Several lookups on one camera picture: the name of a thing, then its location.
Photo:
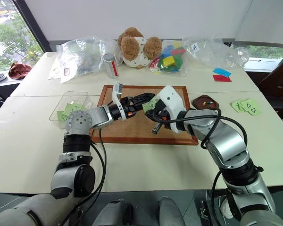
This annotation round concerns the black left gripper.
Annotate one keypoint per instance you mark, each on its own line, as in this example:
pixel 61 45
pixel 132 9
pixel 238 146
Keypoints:
pixel 129 107

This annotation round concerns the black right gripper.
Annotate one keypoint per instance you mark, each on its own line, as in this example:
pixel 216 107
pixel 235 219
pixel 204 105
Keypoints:
pixel 162 113

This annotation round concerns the green note with scribble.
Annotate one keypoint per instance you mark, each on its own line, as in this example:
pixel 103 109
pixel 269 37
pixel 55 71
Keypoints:
pixel 149 106

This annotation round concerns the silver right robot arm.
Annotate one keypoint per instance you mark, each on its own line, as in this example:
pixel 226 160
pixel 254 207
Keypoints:
pixel 228 139

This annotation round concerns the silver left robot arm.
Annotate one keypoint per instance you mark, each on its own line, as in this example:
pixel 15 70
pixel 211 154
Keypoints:
pixel 80 122

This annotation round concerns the dark brown tray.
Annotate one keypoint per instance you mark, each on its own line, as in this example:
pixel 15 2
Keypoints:
pixel 200 106

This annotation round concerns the light green sticky note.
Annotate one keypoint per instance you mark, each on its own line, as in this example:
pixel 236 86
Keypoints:
pixel 61 115
pixel 73 108

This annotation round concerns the red paper note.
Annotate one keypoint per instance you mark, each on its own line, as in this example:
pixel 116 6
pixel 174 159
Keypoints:
pixel 221 78

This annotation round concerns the clear plastic box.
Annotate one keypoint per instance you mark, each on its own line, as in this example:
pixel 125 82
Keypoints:
pixel 61 106

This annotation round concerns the green note with cross mark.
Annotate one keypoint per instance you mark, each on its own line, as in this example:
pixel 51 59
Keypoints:
pixel 236 105

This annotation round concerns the blue paper note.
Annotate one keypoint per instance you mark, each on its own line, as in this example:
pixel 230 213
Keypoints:
pixel 222 71

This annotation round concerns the green note with triangle drawings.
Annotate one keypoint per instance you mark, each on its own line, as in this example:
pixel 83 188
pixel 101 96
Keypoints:
pixel 251 107

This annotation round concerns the silver can with red label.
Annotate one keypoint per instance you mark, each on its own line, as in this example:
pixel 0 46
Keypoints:
pixel 110 67

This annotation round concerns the bag of coloured foam blocks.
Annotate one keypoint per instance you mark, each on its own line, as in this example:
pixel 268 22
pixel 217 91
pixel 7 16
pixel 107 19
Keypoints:
pixel 169 60

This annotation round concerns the brown and white plush toy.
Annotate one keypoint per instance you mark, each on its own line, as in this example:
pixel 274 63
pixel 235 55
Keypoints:
pixel 134 49

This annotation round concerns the large clear plastic bag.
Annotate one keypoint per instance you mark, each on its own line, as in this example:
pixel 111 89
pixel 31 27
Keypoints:
pixel 80 58

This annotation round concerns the crumpled clear plastic bag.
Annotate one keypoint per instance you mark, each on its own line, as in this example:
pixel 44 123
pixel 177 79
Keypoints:
pixel 214 53

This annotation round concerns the dark grey rounded shape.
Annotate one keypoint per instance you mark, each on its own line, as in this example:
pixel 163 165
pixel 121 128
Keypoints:
pixel 171 212
pixel 113 213

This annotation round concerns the red-brown cloth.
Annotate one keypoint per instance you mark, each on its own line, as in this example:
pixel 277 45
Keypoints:
pixel 19 70

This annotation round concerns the dark brown chair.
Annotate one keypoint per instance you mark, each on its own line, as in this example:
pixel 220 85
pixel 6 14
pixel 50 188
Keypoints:
pixel 278 82

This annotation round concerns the cork board with wooden frame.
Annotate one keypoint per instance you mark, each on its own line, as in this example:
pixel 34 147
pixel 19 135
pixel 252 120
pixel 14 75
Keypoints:
pixel 136 128

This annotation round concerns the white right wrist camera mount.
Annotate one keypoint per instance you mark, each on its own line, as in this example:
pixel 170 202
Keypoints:
pixel 171 97

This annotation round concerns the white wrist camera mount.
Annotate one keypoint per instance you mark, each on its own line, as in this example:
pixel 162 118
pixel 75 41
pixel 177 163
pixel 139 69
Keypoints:
pixel 115 96
pixel 171 97

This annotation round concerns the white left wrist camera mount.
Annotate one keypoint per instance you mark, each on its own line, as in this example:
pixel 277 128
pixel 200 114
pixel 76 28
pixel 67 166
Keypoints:
pixel 115 96

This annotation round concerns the black window frame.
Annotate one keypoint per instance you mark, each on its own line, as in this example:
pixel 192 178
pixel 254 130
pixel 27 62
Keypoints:
pixel 30 26

